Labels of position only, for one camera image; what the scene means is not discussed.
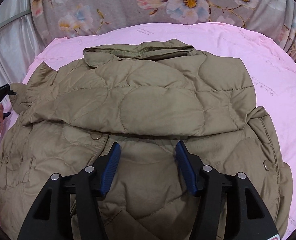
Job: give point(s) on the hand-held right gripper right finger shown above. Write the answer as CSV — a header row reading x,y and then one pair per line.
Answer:
x,y
186,166

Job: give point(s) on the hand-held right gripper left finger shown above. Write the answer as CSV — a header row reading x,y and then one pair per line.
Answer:
x,y
110,166

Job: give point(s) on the khaki quilted jacket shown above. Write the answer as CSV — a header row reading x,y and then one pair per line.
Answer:
x,y
150,100

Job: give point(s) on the white sheer curtain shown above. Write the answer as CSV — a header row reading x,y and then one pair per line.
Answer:
x,y
10,55

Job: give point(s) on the pink bed sheet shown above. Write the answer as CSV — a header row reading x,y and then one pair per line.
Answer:
x,y
275,100

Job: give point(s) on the grey floral blanket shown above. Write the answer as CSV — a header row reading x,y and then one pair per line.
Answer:
x,y
128,2

